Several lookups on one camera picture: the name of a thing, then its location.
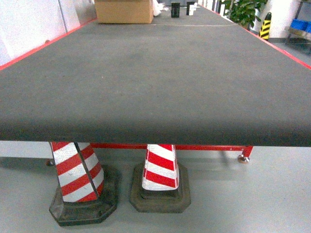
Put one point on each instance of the white foam packaging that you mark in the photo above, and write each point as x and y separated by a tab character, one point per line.
158	8

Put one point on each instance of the blue storage bin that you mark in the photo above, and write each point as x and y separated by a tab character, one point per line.
301	25

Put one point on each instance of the metal shelf rack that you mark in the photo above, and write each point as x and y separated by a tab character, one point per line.
303	12

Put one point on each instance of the left red white cone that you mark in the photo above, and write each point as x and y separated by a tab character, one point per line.
87	191

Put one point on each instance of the green potted plant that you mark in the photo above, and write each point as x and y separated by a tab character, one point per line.
244	12

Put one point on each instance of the black and white box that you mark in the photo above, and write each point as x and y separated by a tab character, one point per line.
191	7

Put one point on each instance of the large open cardboard box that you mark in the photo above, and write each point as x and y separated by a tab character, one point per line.
124	11

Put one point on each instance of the black box on table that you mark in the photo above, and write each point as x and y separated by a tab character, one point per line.
175	9

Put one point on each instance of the right red white cone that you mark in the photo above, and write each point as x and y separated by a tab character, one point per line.
160	184

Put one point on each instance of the red table frame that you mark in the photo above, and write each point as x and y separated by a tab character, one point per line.
244	157

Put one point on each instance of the yellow black traffic cone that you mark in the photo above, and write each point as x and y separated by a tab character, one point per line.
265	28

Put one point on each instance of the red white cone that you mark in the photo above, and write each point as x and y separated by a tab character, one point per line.
87	191
160	184

